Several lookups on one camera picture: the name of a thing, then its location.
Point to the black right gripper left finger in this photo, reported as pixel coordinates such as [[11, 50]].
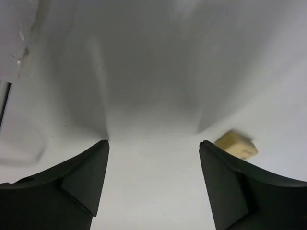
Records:
[[63, 197]]

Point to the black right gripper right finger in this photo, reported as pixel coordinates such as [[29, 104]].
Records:
[[246, 197]]

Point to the grey rectangular eraser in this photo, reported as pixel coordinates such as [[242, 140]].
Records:
[[21, 143]]

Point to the small tan eraser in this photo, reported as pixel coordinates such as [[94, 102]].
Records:
[[237, 144]]

